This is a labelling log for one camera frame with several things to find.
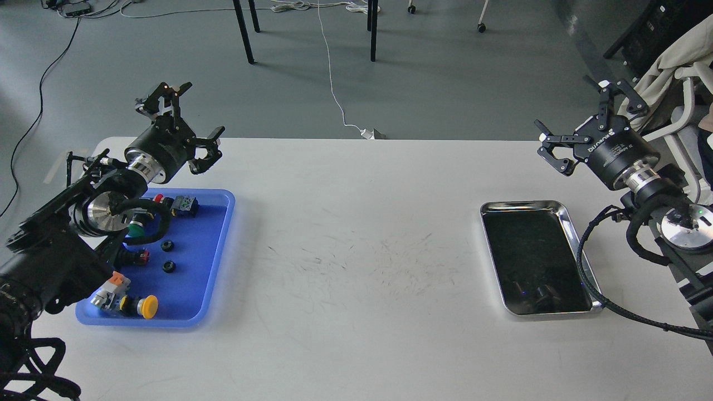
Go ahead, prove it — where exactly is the yellow push button switch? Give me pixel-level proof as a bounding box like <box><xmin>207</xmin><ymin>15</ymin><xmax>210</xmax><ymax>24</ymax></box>
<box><xmin>118</xmin><ymin>295</ymin><xmax>159</xmax><ymax>320</ymax></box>

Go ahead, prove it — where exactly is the black cable on floor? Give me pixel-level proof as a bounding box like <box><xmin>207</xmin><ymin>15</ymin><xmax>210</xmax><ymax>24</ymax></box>
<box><xmin>0</xmin><ymin>0</ymin><xmax>134</xmax><ymax>218</ymax></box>

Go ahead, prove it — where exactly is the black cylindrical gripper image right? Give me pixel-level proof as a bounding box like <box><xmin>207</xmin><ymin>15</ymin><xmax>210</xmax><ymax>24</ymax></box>
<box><xmin>534</xmin><ymin>79</ymin><xmax>661</xmax><ymax>192</ymax></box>

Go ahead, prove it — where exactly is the blue plastic tray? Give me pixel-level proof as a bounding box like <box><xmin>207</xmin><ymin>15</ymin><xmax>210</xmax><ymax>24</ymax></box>
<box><xmin>75</xmin><ymin>188</ymin><xmax>235</xmax><ymax>328</ymax></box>

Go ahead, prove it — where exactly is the white cable on floor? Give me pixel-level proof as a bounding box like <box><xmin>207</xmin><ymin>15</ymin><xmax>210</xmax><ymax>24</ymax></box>
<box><xmin>271</xmin><ymin>0</ymin><xmax>386</xmax><ymax>140</ymax></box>

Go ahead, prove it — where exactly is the white chair with beige cloth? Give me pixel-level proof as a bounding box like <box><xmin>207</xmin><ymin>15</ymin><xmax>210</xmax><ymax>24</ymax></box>
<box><xmin>617</xmin><ymin>16</ymin><xmax>712</xmax><ymax>204</ymax></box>

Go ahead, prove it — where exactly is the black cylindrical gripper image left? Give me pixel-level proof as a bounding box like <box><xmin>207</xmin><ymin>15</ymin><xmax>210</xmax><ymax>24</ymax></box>
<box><xmin>124</xmin><ymin>82</ymin><xmax>225</xmax><ymax>184</ymax></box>

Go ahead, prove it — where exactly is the green push button switch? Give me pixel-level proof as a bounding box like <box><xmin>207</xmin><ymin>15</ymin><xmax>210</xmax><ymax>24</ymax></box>
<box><xmin>126</xmin><ymin>209</ymin><xmax>154</xmax><ymax>238</ymax></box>

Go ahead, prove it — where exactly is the black table legs background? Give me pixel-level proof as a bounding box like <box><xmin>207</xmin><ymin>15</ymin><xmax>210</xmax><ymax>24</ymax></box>
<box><xmin>232</xmin><ymin>0</ymin><xmax>379</xmax><ymax>65</ymax></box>

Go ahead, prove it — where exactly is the black switch with red tip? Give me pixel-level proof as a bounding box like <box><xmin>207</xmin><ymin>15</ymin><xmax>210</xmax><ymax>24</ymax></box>
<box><xmin>114</xmin><ymin>245</ymin><xmax>150</xmax><ymax>267</ymax></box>

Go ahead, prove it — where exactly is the orange grey contact block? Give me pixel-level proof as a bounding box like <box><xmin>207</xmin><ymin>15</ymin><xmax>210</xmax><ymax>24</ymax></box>
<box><xmin>89</xmin><ymin>271</ymin><xmax>131</xmax><ymax>311</ymax></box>

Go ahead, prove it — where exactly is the silver metal tray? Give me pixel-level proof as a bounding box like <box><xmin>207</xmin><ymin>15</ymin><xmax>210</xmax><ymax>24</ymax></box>
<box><xmin>480</xmin><ymin>200</ymin><xmax>602</xmax><ymax>318</ymax></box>

